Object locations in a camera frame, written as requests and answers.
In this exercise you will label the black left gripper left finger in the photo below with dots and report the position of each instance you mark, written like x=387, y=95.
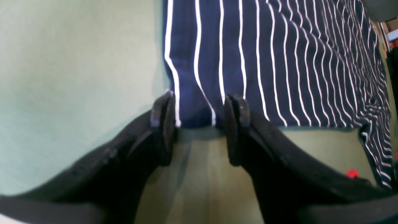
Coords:
x=106, y=184

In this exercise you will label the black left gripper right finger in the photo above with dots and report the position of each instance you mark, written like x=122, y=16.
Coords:
x=291, y=186

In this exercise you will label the navy white striped T-shirt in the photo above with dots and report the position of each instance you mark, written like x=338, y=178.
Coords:
x=305, y=63

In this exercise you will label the green table cloth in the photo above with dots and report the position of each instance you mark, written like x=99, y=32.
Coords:
x=74, y=73

